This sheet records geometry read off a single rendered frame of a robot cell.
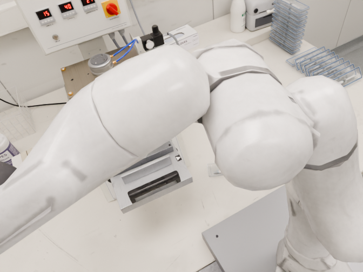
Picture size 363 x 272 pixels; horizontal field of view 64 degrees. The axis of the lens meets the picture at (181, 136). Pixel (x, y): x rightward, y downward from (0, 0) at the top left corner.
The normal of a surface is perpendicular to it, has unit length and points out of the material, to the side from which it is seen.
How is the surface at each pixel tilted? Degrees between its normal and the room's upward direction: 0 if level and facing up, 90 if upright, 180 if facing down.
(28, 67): 90
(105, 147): 70
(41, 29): 90
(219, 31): 0
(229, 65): 4
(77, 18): 90
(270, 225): 4
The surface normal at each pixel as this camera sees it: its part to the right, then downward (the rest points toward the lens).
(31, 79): 0.46, 0.64
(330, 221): -0.52, 0.48
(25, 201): 0.22, 0.48
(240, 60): 0.04, -0.76
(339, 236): -0.54, 0.15
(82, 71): -0.12, -0.64
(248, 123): -0.37, -0.43
